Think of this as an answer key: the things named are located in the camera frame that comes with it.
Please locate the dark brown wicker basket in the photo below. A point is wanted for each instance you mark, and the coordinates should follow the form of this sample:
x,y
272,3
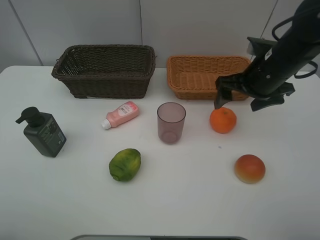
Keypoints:
x,y
107,71

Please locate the dark green pump bottle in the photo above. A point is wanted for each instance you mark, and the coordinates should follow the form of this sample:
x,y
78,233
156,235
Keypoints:
x,y
42,131

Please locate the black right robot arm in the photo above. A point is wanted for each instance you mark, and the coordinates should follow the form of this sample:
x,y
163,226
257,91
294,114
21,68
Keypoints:
x,y
296,43

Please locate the red yellow peach fruit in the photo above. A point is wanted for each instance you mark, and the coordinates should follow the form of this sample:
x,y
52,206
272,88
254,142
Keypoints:
x,y
249,169

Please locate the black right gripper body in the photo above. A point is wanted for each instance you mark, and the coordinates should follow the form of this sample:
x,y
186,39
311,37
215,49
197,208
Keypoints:
x,y
274,64

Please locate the translucent purple plastic cup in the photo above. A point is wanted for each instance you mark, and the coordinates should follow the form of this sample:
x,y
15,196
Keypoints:
x,y
170,122

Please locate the green papaya fruit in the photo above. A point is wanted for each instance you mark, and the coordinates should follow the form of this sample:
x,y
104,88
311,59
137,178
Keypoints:
x,y
125,165

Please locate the light orange wicker basket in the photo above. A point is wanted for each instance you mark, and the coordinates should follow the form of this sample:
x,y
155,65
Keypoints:
x,y
193,77

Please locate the orange tangerine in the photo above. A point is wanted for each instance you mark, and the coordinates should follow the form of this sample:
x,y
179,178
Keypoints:
x,y
223,120

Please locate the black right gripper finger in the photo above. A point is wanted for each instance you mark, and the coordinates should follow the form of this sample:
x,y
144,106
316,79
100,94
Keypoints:
x,y
229,88
259,104

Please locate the pink squeeze bottle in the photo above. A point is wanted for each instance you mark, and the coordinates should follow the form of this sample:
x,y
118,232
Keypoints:
x,y
121,115

